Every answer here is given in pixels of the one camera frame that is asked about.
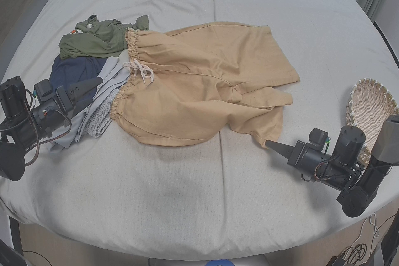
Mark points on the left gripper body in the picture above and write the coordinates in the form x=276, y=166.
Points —
x=53, y=118

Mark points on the tan shorts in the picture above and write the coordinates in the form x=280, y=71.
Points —
x=202, y=71

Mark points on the grey shorts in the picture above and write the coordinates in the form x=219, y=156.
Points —
x=106, y=77

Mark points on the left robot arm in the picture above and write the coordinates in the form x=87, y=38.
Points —
x=14, y=96

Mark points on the green garment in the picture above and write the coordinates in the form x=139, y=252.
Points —
x=93, y=40

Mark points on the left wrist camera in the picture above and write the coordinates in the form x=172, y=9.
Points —
x=43, y=88

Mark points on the dark blue garment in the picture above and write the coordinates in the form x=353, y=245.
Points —
x=71, y=71

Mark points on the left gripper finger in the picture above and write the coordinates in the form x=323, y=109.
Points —
x=78, y=109
x=82, y=88

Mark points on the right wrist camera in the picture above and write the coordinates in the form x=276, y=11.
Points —
x=318, y=137

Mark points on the round woven basket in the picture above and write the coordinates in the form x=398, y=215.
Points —
x=367, y=102

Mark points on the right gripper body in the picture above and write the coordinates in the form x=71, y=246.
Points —
x=307, y=157

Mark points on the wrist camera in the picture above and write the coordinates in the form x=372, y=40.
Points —
x=318, y=137
x=43, y=88

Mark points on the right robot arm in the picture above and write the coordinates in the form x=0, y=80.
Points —
x=352, y=140

